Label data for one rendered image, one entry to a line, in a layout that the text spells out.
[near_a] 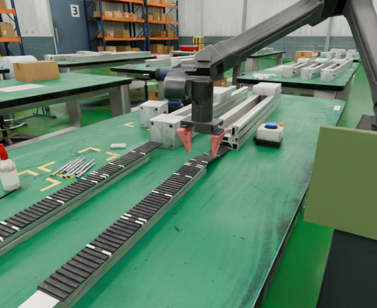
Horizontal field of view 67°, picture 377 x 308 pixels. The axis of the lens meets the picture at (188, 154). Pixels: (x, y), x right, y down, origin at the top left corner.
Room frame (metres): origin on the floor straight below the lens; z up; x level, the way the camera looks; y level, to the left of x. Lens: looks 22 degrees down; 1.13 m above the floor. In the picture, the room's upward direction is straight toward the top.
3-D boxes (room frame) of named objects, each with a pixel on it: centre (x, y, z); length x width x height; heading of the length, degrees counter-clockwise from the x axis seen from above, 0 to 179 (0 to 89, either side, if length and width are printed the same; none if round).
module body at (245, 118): (1.28, -0.30, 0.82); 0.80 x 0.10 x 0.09; 154
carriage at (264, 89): (1.50, -0.41, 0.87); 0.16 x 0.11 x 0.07; 154
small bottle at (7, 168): (0.64, 0.44, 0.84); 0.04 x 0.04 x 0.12
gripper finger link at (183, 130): (0.76, -0.01, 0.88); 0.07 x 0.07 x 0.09; 64
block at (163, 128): (0.96, 0.06, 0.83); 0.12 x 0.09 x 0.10; 64
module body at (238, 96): (1.36, -0.13, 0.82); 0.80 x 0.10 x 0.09; 154
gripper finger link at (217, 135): (0.73, -0.06, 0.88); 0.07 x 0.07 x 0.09; 64
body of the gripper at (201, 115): (0.75, -0.04, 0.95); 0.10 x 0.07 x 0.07; 64
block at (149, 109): (1.20, 0.13, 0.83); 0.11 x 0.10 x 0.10; 73
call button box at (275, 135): (0.97, -0.28, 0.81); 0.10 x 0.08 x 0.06; 64
